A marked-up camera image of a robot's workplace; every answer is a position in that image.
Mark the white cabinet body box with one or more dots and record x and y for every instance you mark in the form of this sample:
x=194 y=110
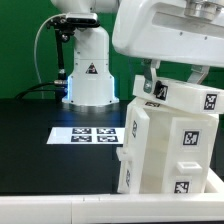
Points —
x=161 y=118

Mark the white cabinet drawer box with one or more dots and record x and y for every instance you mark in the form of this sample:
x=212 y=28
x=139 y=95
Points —
x=188 y=97

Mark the white L-shaped obstacle frame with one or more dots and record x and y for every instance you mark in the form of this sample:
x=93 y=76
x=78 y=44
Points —
x=110 y=209

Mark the black camera on stand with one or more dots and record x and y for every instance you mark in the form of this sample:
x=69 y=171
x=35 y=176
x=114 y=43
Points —
x=64 y=27

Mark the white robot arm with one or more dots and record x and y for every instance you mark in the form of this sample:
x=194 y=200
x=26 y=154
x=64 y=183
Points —
x=90 y=83

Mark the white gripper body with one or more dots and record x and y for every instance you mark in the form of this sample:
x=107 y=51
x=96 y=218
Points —
x=170 y=30

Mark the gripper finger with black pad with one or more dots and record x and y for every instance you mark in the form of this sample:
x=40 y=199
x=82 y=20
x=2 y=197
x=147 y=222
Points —
x=151 y=83
x=199 y=73

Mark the white door panel with peg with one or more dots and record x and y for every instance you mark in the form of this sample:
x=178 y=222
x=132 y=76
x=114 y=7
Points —
x=132 y=153

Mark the flat white panel four tags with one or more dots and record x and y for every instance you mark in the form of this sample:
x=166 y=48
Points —
x=86 y=135

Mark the white front panel with peg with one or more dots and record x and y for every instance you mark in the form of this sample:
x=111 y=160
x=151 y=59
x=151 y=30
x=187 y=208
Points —
x=188 y=156

